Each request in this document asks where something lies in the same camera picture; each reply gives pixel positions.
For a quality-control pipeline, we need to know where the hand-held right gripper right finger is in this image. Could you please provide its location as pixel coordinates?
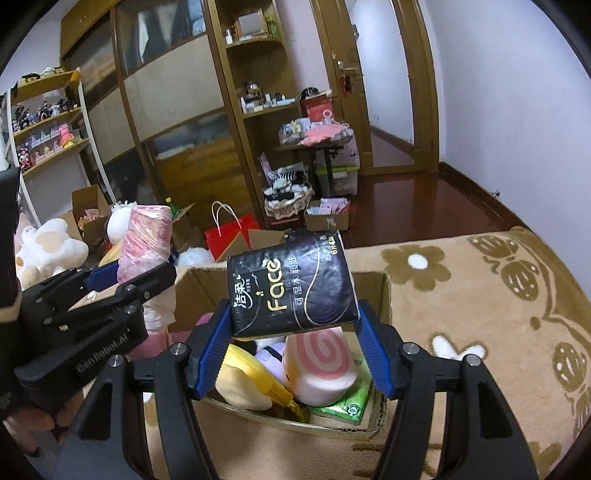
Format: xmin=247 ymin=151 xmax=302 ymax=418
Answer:
xmin=353 ymin=300 xmax=541 ymax=480

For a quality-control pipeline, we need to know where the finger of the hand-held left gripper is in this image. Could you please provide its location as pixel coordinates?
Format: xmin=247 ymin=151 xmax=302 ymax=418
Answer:
xmin=21 ymin=264 xmax=123 ymax=315
xmin=45 ymin=262 xmax=179 ymax=332

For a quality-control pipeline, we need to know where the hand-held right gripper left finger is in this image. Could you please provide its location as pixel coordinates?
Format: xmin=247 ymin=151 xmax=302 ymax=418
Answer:
xmin=53 ymin=300 xmax=234 ymax=480

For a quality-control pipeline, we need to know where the yellow plush toy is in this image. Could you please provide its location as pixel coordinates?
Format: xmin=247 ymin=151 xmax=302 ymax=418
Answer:
xmin=215 ymin=344 xmax=305 ymax=421

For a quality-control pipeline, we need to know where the pink pig roll plush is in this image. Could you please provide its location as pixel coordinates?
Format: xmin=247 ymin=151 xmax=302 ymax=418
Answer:
xmin=283 ymin=328 xmax=361 ymax=407

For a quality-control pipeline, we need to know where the white-haired plush doll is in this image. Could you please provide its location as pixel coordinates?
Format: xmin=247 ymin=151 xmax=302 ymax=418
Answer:
xmin=254 ymin=337 xmax=289 ymax=384

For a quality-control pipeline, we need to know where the printed cardboard box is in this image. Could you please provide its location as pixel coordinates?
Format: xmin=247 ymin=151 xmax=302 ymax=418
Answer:
xmin=168 ymin=265 xmax=393 ymax=439

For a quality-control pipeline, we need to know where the black tissue pack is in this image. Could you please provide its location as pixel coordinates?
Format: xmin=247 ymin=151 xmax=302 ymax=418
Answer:
xmin=226 ymin=231 xmax=362 ymax=337

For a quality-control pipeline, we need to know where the person's left hand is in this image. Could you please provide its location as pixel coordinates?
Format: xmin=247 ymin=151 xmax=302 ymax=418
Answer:
xmin=4 ymin=397 xmax=81 ymax=457

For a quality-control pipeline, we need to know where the green tissue pack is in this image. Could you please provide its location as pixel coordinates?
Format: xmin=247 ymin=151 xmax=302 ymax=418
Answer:
xmin=308 ymin=364 xmax=375 ymax=425

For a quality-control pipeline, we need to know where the white round plush toy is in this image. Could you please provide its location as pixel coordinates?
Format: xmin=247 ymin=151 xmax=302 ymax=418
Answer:
xmin=106 ymin=200 xmax=139 ymax=245

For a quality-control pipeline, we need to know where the large white plush toy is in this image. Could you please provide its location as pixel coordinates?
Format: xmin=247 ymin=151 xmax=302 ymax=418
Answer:
xmin=14 ymin=217 xmax=89 ymax=291

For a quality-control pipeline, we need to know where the brown cardboard box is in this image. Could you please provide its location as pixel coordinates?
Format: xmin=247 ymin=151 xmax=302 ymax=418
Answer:
xmin=69 ymin=185 xmax=114 ymax=252

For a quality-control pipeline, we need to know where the red gift bag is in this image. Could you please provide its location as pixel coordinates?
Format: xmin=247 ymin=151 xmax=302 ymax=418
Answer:
xmin=203 ymin=200 xmax=262 ymax=264

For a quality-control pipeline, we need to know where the small cardboard box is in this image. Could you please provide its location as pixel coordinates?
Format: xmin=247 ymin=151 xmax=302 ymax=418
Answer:
xmin=304 ymin=198 xmax=352 ymax=232

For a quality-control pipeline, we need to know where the lace-trimmed basket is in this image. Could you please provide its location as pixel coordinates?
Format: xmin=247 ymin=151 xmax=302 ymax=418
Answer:
xmin=263 ymin=180 xmax=315 ymax=222

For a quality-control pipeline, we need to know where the shelf rack with figures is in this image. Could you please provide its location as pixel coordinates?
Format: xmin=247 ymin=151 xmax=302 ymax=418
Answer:
xmin=0 ymin=67 xmax=116 ymax=222

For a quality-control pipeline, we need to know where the wooden corner shelf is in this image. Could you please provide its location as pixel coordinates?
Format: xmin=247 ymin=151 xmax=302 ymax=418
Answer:
xmin=203 ymin=0 xmax=315 ymax=227

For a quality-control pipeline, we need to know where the plastic storage box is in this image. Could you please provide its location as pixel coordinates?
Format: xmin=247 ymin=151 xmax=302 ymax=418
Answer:
xmin=314 ymin=138 xmax=361 ymax=197

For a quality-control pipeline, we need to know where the wooden wardrobe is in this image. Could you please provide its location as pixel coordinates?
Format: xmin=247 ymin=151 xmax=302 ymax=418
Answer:
xmin=60 ymin=0 xmax=259 ymax=241

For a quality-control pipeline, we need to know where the small round table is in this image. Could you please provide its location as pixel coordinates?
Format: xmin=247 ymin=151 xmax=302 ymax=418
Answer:
xmin=272 ymin=138 xmax=356 ymax=199

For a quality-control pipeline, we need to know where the pink cloth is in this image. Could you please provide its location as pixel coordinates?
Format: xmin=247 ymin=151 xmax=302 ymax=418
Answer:
xmin=302 ymin=122 xmax=354 ymax=146

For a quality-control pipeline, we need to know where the red paper bag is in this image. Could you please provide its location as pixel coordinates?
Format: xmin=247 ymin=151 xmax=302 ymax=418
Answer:
xmin=300 ymin=95 xmax=335 ymax=125

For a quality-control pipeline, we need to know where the wooden door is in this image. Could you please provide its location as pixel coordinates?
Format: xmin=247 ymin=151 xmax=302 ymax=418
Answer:
xmin=314 ymin=0 xmax=439 ymax=176

